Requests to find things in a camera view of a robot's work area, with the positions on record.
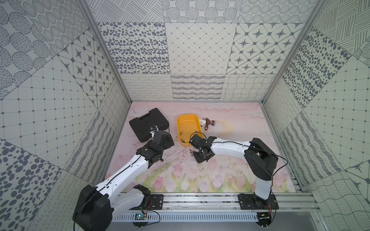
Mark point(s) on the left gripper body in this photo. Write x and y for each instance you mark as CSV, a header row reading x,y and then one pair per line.
x,y
157,134

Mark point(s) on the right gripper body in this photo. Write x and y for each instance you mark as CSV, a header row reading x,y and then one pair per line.
x,y
199,157

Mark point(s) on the yellow plastic storage box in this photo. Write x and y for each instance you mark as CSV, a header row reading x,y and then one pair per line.
x,y
189,123

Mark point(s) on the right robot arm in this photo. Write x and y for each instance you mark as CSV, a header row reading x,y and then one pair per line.
x,y
260,158

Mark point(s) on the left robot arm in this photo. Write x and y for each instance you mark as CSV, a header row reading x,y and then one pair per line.
x,y
98,205

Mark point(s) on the black plastic tool case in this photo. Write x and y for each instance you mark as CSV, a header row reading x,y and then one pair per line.
x,y
142,126

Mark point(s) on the red and white valve fitting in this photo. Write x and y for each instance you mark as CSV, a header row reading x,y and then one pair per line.
x,y
205,123

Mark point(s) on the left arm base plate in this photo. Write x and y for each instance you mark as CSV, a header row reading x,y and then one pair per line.
x,y
150,202

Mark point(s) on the aluminium rail frame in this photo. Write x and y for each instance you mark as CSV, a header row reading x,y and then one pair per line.
x,y
217,202

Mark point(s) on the white slotted cable duct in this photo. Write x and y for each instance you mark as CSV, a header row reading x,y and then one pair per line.
x,y
188,217

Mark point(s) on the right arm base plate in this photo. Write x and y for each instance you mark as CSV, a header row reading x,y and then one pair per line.
x,y
253,202

